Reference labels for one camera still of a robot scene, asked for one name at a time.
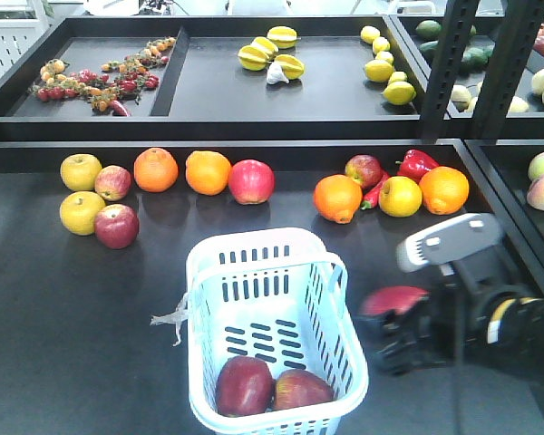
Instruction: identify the orange right of pile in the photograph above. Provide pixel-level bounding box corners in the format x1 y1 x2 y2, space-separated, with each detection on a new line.
418 166 470 215

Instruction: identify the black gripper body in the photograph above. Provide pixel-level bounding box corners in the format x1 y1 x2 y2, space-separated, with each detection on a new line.
355 248 521 375

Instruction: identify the red apple bottom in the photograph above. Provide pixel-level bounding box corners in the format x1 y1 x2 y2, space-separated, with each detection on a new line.
359 285 429 316

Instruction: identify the orange far left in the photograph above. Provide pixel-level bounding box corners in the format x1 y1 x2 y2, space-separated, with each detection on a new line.
133 147 179 193

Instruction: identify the small red apple left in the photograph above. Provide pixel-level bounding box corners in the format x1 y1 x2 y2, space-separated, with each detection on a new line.
94 165 132 201

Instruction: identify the cherry tomato vine pile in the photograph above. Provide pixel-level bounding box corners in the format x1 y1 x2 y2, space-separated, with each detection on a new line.
27 36 178 117

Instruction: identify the orange of pile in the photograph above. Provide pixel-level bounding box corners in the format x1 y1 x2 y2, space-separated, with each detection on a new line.
313 174 363 224
418 166 470 215

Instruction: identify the small red chili pepper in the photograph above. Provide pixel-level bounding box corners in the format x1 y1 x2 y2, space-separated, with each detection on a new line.
360 170 390 210

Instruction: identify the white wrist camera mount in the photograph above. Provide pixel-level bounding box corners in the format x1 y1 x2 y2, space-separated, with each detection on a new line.
396 213 504 273

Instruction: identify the orange left of pile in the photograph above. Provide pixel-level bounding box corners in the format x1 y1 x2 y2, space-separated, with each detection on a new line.
313 174 363 224

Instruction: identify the yellow apple lower left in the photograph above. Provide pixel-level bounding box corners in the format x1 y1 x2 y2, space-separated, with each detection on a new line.
59 191 106 236

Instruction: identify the yellow apple upper left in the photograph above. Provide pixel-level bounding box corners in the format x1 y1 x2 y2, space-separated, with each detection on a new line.
60 153 102 191

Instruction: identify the white garlic bulb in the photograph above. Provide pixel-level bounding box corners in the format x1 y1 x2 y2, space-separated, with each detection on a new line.
266 62 289 85

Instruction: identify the red apple beside oranges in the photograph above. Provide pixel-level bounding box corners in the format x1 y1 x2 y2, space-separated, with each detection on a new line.
228 159 276 205

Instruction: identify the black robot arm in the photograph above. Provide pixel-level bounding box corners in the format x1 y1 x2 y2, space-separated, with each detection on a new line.
355 248 544 382

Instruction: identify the orange next to apple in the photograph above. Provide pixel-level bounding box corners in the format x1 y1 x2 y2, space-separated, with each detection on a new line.
185 150 232 196

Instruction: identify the light blue plastic basket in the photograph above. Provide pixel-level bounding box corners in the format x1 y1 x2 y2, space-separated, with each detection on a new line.
150 227 369 435

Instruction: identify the dark red apple in pile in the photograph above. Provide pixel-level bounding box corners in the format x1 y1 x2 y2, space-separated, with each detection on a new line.
345 154 383 189

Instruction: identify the dark red apple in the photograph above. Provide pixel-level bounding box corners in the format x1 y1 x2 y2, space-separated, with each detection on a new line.
345 154 383 189
216 355 275 417

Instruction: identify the red bell pepper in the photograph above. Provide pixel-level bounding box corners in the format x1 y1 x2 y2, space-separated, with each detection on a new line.
396 149 439 183

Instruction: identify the black wooden fruit stand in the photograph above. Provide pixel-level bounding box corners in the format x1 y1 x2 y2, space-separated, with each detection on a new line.
0 13 544 435

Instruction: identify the red apple lower left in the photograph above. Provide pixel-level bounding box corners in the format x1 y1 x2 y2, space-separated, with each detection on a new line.
94 204 140 249

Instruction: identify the dark red apple corner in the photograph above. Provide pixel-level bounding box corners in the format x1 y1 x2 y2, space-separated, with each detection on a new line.
272 369 334 411

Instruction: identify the yellow apple in pile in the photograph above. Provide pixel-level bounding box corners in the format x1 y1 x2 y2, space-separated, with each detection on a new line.
378 176 423 218

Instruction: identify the dark red apple front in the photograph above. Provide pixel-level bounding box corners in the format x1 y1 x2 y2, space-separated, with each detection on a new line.
216 355 275 417

